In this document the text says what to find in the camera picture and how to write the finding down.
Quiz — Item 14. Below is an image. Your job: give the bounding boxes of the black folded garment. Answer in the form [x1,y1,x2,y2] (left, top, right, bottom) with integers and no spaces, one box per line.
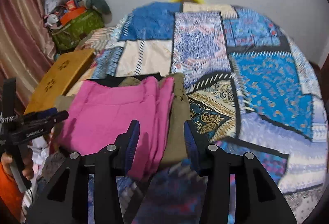
[89,72,163,87]

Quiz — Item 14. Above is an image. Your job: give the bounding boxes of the olive green folded pants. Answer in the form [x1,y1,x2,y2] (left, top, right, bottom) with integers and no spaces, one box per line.
[54,72,192,167]

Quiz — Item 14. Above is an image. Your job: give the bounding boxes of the person's left hand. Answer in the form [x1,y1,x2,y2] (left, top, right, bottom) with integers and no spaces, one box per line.
[1,142,34,182]

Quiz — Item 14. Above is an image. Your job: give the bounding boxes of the orange sleeve forearm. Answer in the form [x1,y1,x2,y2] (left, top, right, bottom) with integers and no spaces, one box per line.
[1,164,24,221]

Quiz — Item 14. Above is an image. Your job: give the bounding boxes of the green bag with clutter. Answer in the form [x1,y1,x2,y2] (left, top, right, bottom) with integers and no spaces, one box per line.
[44,0,111,53]

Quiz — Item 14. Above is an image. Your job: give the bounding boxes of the patchwork patterned bedsheet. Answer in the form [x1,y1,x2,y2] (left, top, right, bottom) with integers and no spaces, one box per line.
[78,3,328,223]

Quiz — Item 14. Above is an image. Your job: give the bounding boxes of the pink pants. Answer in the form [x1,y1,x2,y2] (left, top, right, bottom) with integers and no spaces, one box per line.
[57,76,176,183]

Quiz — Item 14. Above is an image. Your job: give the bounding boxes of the striped pink curtain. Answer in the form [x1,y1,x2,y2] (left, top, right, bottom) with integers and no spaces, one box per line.
[1,0,56,114]

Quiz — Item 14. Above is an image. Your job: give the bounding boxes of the crumpled white paper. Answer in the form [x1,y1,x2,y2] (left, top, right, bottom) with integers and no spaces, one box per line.
[30,133,54,171]

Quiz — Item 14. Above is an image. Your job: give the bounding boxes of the yellow wooden board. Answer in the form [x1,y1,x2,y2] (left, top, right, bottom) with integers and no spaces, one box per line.
[24,49,95,114]

